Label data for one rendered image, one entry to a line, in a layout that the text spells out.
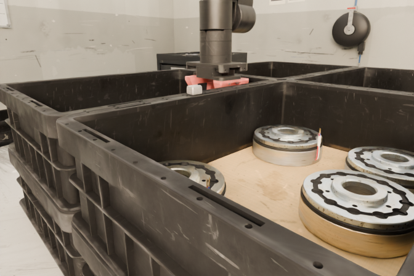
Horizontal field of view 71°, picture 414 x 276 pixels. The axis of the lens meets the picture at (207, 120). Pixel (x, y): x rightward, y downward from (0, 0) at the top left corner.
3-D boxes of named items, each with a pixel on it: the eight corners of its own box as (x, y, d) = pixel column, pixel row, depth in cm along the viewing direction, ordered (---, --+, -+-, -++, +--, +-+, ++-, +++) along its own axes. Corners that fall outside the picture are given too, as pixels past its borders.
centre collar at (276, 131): (290, 142, 42) (290, 137, 42) (264, 133, 46) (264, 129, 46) (310, 135, 45) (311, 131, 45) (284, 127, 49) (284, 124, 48)
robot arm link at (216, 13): (192, -6, 49) (220, -10, 46) (215, -2, 55) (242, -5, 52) (193, 36, 51) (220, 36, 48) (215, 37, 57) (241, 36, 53)
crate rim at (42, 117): (53, 141, 29) (49, 117, 28) (-5, 98, 49) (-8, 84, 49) (280, 92, 55) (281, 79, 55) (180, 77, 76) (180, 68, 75)
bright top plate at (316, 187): (403, 248, 21) (404, 241, 21) (282, 196, 28) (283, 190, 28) (433, 198, 28) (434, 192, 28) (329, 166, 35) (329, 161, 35)
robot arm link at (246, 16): (191, -46, 49) (236, -48, 44) (228, -32, 58) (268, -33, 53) (187, 29, 53) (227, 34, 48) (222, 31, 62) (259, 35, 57)
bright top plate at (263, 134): (293, 154, 39) (293, 150, 38) (240, 135, 46) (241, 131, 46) (335, 139, 44) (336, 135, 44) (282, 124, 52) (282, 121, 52)
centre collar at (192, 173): (167, 196, 27) (167, 191, 27) (144, 177, 31) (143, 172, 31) (209, 182, 30) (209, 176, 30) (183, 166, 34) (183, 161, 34)
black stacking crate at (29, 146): (66, 225, 31) (52, 122, 28) (7, 151, 52) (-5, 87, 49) (276, 140, 58) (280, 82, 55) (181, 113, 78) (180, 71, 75)
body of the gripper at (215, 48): (211, 69, 59) (211, 31, 57) (248, 73, 52) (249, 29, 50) (185, 71, 55) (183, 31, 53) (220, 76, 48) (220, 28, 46)
